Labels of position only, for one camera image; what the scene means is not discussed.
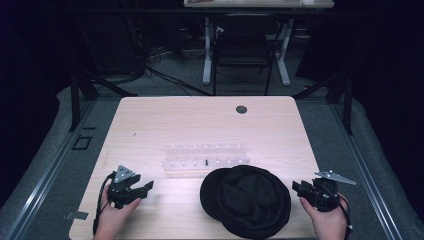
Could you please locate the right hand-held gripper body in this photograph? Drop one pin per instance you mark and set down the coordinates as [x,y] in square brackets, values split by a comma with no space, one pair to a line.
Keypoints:
[326,196]

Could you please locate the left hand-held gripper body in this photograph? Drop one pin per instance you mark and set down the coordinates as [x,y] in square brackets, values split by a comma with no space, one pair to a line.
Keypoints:
[120,194]

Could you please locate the black hat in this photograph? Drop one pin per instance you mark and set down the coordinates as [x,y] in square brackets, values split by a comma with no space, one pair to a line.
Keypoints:
[246,203]

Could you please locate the person's left hand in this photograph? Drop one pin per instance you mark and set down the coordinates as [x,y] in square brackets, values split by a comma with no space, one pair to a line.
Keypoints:
[113,220]

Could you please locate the person's right hand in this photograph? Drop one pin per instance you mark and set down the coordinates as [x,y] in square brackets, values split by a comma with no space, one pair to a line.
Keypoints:
[325,223]

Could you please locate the grey tape piece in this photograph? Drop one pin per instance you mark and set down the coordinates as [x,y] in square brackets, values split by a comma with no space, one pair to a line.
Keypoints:
[76,215]

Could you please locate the clear acrylic rack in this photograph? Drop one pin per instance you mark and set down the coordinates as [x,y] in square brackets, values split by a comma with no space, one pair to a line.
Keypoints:
[206,156]

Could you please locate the black metal stand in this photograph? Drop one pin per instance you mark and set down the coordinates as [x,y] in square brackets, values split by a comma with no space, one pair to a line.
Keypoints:
[75,100]
[348,103]

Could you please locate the grey table grommet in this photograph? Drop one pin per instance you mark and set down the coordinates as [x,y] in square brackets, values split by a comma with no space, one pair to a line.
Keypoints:
[241,109]

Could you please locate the black folding chair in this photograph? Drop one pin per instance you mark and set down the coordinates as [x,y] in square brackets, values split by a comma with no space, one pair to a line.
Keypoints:
[243,46]

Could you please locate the white-legged desk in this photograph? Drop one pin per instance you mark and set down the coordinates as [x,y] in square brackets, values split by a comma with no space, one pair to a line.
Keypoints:
[253,3]

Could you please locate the metal floor rail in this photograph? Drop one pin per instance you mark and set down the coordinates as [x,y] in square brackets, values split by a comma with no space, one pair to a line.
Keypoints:
[50,176]
[366,176]

